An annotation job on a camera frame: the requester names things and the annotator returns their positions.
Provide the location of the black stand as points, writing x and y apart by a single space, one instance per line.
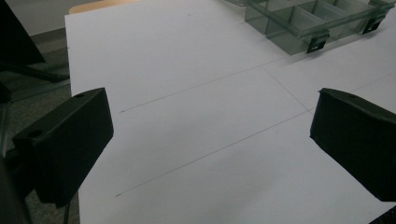
18 40

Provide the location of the clear plastic compartment box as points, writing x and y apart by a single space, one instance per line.
311 21

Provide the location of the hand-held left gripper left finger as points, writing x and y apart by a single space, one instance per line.
65 146

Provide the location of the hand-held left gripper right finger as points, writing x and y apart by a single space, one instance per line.
358 146

